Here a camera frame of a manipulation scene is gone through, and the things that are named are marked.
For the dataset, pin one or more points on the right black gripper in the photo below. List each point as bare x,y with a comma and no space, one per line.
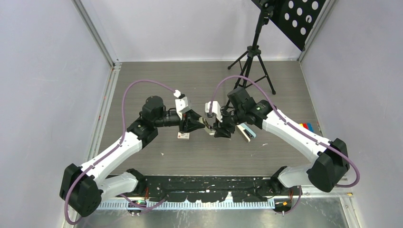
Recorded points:
220,127

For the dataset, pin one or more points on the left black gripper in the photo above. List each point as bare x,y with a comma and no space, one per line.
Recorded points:
189,122

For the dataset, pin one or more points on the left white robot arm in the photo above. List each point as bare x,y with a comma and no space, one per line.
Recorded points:
84,187

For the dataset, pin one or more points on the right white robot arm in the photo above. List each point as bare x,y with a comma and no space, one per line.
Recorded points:
328,159

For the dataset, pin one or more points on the white staple box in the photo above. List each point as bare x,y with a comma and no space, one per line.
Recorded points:
183,136

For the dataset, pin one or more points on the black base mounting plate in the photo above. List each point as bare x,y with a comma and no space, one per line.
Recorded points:
210,189

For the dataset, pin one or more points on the black tripod stand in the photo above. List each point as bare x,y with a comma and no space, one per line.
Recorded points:
252,59

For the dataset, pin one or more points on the colourful block toy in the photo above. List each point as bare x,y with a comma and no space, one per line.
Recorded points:
307,126

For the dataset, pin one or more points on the black perforated panel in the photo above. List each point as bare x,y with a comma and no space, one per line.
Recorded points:
295,18

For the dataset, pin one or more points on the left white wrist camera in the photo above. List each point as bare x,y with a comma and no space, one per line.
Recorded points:
182,103

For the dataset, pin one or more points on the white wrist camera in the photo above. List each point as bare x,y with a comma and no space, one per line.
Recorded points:
213,110
182,103

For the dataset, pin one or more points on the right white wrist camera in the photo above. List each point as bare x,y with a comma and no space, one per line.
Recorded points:
213,110

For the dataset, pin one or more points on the aluminium frame rail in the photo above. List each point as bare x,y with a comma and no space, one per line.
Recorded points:
93,23

